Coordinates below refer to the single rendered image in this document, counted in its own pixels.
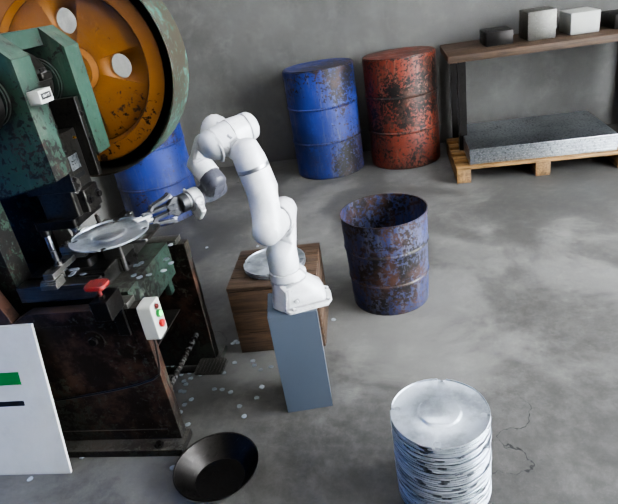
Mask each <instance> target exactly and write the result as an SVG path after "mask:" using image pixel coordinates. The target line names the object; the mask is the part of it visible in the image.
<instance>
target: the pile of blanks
mask: <svg viewBox="0 0 618 504"><path fill-rule="evenodd" d="M390 420H391V419H390ZM391 430H392V435H393V442H394V453H395V465H396V472H397V479H398V484H399V485H398V487H399V491H400V494H401V497H402V499H403V500H404V502H405V503H406V504H487V503H488V501H489V499H490V496H491V491H492V480H491V460H492V449H491V439H492V429H491V419H490V424H489V426H488V428H487V430H486V431H485V433H484V434H483V435H482V436H481V437H480V438H479V439H478V440H476V441H475V442H473V443H471V444H469V445H467V446H464V447H461V448H457V449H450V450H438V448H437V447H435V449H429V448H425V447H421V446H419V445H416V444H414V443H412V442H410V441H408V440H407V439H405V438H404V437H403V436H402V435H401V434H400V433H399V432H398V431H397V430H396V428H395V427H394V425H393V423H392V420H391Z"/></svg>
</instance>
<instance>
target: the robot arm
mask: <svg viewBox="0 0 618 504"><path fill-rule="evenodd" d="M258 136H259V125H258V122H257V120H256V118H255V117H254V116H253V115H252V114H250V113H247V112H242V113H239V114H237V115H236V116H233V117H229V118H226V119H225V118H224V117H222V116H220V115H217V114H211V115H209V116H208V117H206V118H205V119H204V120H203V122H202V125H201V127H200V134H198V135H197V136H196V137H195V139H194V142H193V146H192V150H191V154H190V156H189V158H188V161H187V168H188V169H189V170H190V172H191V173H192V174H193V175H194V176H195V177H196V179H197V180H198V181H199V182H200V185H197V186H193V187H191V188H189V189H187V190H186V189H185V188H184V189H183V193H181V194H179V195H176V196H171V194H170V193H167V192H166V193H165V194H164V195H163V196H162V197H161V198H159V199H158V200H156V201H155V202H153V203H152V204H150V205H149V206H148V208H149V210H147V212H144V213H142V214H141V216H140V217H138V218H136V219H133V222H136V223H138V222H140V221H143V220H145V219H146V220H147V221H148V223H149V224H150V223H153V224H160V225H163V224H167V223H172V222H174V223H178V220H177V218H178V216H180V214H182V213H185V212H187V211H189V210H192V212H193V213H194V214H195V216H196V217H197V218H198V219H199V220H201V219H203V217H204V215H205V213H206V208H205V204H206V203H210V202H213V201H215V200H217V199H218V198H220V197H221V196H223V195H224V194H225V193H226V192H227V184H226V177H225V176H224V174H223V173H222V172H221V171H220V170H219V168H218V167H217V165H216V164H215V163H214V162H213V160H220V161H221V162H224V160H225V156H226V157H229V158H230V159H232V160H233V163H234V165H235V168H236V171H237V173H238V176H239V177H240V180H241V182H242V185H243V187H244V190H245V192H246V195H247V197H248V202H249V208H250V213H251V219H252V236H253V238H254V239H255V241H256V242H257V243H259V244H260V245H263V246H267V248H266V256H267V261H268V266H269V277H270V282H271V285H272V295H273V301H272V302H273V308H274V309H276V310H278V311H281V312H285V313H287V314H289V315H293V314H297V313H301V312H304V311H308V310H312V309H316V308H320V307H323V306H327V305H329V303H330V302H331V301H332V296H331V291H330V289H329V288H328V286H325V285H323V283H322V281H321V280H320V278H319V277H317V276H314V275H312V274H310V273H307V272H306V268H305V266H303V265H301V264H299V259H298V253H297V247H296V214H297V207H296V204H295V202H294V201H293V200H292V199H291V198H288V197H286V196H282V197H278V184H277V182H276V179H275V177H274V174H273V172H272V169H271V167H270V165H269V161H268V159H267V157H266V155H265V153H264V152H263V150H262V149H261V147H260V146H259V144H258V143H257V141H256V138H257V137H258ZM167 199H169V200H168V201H167V203H166V204H163V205H162V206H159V205H160V204H162V203H163V202H165V201H166V200H167ZM157 206H159V207H157ZM165 209H167V210H166V211H164V212H163V213H161V214H159V215H156V216H154V217H152V215H151V214H155V213H157V212H160V211H163V210H165ZM169 215H174V217H172V218H168V219H164V220H160V219H162V218H164V217H167V216H169ZM151 217H152V218H151ZM158 220H159V221H158Z"/></svg>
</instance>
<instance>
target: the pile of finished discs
mask: <svg viewBox="0 0 618 504"><path fill-rule="evenodd" d="M297 253H298V259H299V264H301V265H303V266H304V264H305V262H306V257H305V253H304V252H303V251H302V250H301V249H299V248H297ZM243 267H244V270H245V273H246V274H247V275H248V276H249V277H251V278H254V279H259V280H270V277H269V266H268V261H267V256H266V248H265V249H262V250H260V251H257V252H255V253H253V254H252V255H250V256H249V257H248V258H247V259H246V260H245V264H243Z"/></svg>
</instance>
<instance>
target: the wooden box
mask: <svg viewBox="0 0 618 504"><path fill-rule="evenodd" d="M296 247H297V248H299V249H301V250H302V251H303V252H304V253H305V257H306V262H305V264H304V266H305V268H306V272H307V273H310V274H312V275H314V276H317V277H319V278H320V280H321V281H322V283H323V285H325V286H326V282H325V276H324V269H323V263H322V257H321V250H320V243H309V244H300V245H296ZM260 250H262V249H254V250H245V251H241V252H240V255H239V257H238V260H237V262H236V265H235V268H234V270H233V273H232V275H231V278H230V280H229V283H228V286H227V288H226V291H227V293H228V298H229V302H230V306H231V310H232V313H233V318H234V322H235V326H236V329H237V333H238V337H239V341H240V345H241V349H242V353H245V352H257V351H269V350H274V346H273V342H272V337H271V333H270V328H269V324H268V319H267V301H268V293H272V285H271V282H270V280H259V279H254V278H251V277H249V276H248V275H247V274H246V273H245V270H244V267H243V264H245V260H246V259H247V258H248V257H249V256H250V255H252V254H253V253H255V252H257V251H260ZM328 310H329V305H327V306H323V307H320V308H317V312H318V318H319V324H320V329H321V335H322V341H323V346H326V343H327V326H328Z"/></svg>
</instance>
